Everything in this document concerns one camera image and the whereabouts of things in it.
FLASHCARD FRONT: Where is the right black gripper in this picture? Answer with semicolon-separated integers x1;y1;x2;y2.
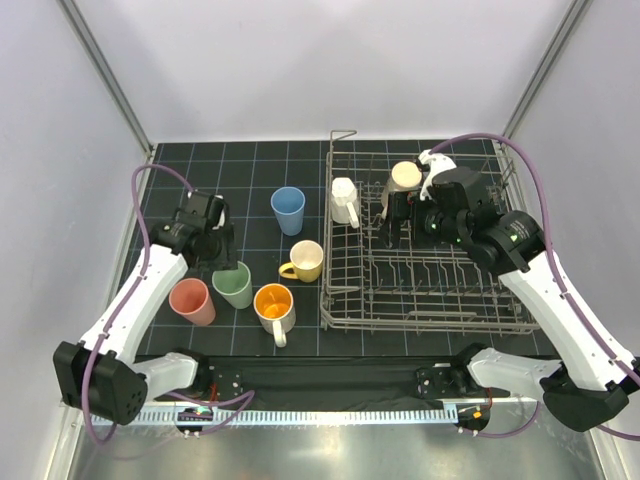
378;190;467;249

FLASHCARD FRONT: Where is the green plastic cup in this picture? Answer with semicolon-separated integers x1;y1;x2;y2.
212;261;253;310

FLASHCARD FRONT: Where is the beige patterned ceramic mug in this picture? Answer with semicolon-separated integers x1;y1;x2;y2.
380;160;423;220

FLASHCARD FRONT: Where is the white faceted mug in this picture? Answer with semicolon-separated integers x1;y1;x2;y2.
330;177;360;229

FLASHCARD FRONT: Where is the pink plastic cup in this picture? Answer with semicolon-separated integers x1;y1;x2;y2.
169;278;216;326

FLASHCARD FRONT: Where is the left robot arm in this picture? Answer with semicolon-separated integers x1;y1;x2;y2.
53;191;237;425

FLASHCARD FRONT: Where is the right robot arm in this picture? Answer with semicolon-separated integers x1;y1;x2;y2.
381;167;639;432

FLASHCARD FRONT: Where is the black grid mat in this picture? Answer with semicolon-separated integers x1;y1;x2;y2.
138;141;553;357

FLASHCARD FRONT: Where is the orange inside white mug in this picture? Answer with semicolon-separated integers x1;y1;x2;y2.
253;283;296;348

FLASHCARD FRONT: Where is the yellow ceramic mug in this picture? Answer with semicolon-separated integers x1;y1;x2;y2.
278;240;324;283

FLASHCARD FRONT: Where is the blue plastic cup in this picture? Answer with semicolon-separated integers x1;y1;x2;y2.
270;186;306;236

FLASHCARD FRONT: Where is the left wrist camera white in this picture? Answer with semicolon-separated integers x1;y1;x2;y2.
206;195;227;230

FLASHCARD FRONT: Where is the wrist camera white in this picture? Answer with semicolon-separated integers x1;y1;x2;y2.
206;195;227;230
418;150;457;201

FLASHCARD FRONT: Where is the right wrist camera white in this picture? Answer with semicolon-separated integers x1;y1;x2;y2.
418;150;457;201

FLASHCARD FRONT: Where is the grey wire dish rack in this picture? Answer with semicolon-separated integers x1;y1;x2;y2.
320;130;538;335

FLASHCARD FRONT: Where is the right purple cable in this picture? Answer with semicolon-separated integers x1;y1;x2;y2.
429;132;640;441

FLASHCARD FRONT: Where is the purple cable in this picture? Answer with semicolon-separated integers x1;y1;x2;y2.
82;163;256;446
429;132;640;441

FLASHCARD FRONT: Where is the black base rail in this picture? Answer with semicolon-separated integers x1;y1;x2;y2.
208;356;483;412

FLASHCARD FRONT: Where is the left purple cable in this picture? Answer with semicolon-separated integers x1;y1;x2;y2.
82;163;256;446

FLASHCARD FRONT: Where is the white slotted cable duct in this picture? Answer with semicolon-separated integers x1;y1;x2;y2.
134;407;459;427

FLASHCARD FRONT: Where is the right aluminium frame post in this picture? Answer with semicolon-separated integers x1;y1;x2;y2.
503;0;593;138

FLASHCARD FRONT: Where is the aluminium frame post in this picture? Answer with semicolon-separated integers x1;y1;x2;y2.
56;0;154;158
503;0;593;138

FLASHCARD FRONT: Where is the left aluminium frame post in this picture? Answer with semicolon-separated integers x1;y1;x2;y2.
56;0;154;158

